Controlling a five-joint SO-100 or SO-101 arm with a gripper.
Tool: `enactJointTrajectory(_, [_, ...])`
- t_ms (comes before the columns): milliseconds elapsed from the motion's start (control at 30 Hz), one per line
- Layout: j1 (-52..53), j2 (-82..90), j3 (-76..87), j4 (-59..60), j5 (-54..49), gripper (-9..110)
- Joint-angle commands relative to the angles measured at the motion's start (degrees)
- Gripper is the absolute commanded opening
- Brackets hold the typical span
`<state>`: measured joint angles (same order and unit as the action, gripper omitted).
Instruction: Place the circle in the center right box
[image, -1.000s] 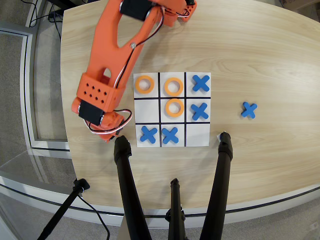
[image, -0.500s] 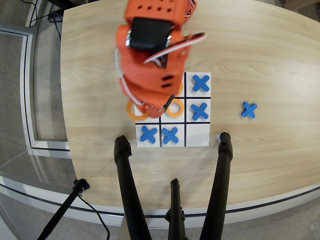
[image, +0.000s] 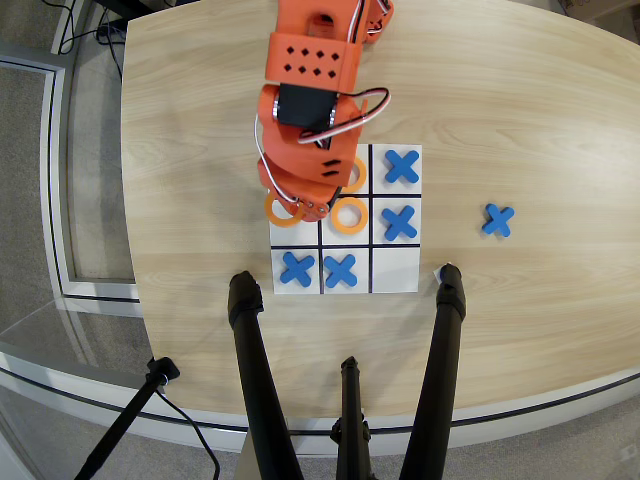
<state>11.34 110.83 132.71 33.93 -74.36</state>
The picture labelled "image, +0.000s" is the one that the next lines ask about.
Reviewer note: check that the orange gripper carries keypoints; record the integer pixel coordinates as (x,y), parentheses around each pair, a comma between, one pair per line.
(304,196)

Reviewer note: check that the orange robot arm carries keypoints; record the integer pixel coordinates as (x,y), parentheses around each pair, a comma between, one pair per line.
(310,60)

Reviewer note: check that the brown cardboard box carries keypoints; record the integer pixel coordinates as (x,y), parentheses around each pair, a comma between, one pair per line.
(600,7)

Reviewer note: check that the white tic-tac-toe board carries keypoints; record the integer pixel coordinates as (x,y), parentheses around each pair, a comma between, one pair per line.
(295,237)

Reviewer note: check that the blue foam cross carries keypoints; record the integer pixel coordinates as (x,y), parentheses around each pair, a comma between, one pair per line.
(340,271)
(498,220)
(402,167)
(298,269)
(399,223)

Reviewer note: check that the small white paper tag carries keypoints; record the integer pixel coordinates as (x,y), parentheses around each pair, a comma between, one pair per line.
(436,274)

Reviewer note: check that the thick black tripod leg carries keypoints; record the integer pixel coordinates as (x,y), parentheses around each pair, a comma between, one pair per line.
(440,375)
(255,375)

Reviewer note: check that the thin black tripod leg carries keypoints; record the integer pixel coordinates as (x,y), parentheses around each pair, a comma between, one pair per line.
(351,400)

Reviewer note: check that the black furniture base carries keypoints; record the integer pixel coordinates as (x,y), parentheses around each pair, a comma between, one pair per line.
(130,4)

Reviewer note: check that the black stand pole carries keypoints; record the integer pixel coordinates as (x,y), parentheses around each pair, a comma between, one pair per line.
(125,420)

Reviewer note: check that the white metal floor frame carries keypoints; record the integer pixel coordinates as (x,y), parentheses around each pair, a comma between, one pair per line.
(55,175)

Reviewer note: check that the black camera tripod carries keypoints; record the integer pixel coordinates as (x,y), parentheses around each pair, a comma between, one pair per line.
(50,385)

